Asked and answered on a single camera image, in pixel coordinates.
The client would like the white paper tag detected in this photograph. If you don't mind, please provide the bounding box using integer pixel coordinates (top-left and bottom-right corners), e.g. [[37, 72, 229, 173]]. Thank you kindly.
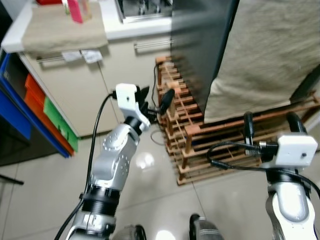
[[60, 49, 82, 63], [80, 48, 104, 64]]

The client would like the orange plastic bin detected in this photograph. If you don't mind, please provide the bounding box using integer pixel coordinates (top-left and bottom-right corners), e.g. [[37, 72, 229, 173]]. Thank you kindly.
[[24, 73, 72, 155]]

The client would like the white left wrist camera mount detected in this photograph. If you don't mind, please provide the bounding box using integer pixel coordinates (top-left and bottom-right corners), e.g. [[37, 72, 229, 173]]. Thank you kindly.
[[115, 83, 152, 132]]

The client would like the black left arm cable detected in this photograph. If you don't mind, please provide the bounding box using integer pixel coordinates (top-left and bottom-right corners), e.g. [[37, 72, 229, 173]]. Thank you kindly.
[[54, 91, 119, 240]]

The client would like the pink plastic container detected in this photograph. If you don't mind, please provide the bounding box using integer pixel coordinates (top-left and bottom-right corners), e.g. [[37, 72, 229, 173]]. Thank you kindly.
[[67, 0, 85, 24]]

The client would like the silver cabinet handle bar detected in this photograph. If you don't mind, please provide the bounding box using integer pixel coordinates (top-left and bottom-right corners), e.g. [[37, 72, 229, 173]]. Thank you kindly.
[[133, 39, 174, 51], [34, 53, 67, 64]]

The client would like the dark grey fridge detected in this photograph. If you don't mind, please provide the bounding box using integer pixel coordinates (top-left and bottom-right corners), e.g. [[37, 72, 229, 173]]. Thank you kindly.
[[170, 0, 241, 115]]

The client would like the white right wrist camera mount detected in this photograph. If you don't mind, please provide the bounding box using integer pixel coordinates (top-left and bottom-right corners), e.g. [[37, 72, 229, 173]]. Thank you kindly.
[[272, 133, 319, 168]]

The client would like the beige kitchen base cabinet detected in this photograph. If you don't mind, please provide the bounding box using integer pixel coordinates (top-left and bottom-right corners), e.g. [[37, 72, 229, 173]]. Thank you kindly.
[[20, 37, 173, 140]]

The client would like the blue plastic bin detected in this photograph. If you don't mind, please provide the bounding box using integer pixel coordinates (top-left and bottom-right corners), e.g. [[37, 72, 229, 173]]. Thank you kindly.
[[0, 52, 71, 159]]

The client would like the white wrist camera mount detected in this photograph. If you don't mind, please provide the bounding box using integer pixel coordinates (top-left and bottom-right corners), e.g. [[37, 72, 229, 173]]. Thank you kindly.
[[272, 133, 319, 168], [115, 83, 152, 132]]

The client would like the stainless steel gas hob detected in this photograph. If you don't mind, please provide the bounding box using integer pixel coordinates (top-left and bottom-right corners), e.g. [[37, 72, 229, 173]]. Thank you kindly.
[[116, 0, 174, 24]]

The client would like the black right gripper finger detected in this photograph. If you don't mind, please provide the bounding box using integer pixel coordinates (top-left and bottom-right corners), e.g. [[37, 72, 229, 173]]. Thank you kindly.
[[243, 112, 255, 145], [286, 112, 307, 135]]

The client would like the wooden wine rack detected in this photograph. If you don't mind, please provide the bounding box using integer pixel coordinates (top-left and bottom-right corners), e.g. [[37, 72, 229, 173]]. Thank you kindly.
[[155, 54, 320, 187]]

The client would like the large beige fridge cover cloth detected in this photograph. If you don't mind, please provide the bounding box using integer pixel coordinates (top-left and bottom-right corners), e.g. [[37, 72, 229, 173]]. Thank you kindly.
[[203, 0, 320, 124]]

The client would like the black fridge power cord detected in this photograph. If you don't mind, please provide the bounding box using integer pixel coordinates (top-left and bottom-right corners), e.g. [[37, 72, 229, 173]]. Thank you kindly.
[[149, 64, 167, 147]]

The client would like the green plastic bin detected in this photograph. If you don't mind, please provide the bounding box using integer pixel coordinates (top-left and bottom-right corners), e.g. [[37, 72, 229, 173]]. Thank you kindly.
[[43, 96, 81, 152]]

